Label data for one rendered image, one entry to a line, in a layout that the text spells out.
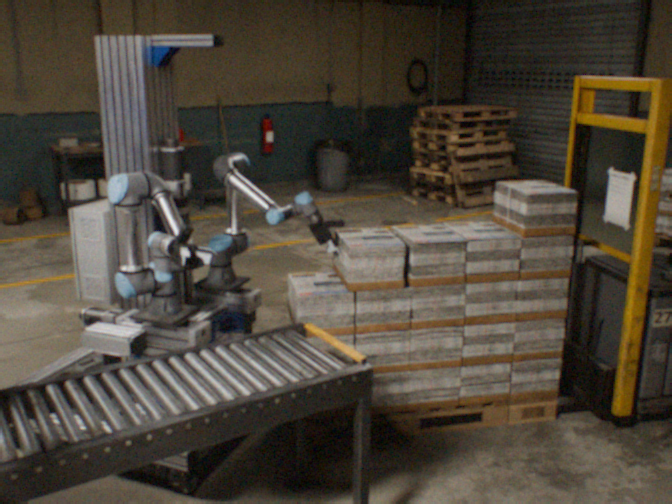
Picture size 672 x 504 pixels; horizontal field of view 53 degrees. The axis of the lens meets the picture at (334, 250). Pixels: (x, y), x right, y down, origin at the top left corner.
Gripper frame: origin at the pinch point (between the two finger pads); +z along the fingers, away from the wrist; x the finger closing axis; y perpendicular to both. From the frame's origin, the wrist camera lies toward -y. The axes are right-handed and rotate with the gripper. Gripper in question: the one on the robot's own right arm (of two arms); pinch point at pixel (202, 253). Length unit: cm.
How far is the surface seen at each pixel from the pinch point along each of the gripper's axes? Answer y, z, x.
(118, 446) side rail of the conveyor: 53, 30, 44
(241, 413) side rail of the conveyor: 48, 37, 3
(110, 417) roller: 50, 15, 40
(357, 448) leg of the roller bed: 72, 43, -50
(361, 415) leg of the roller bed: 57, 45, -48
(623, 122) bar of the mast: -69, 50, -214
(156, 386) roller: 47, 5, 18
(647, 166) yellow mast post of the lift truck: -49, 71, -203
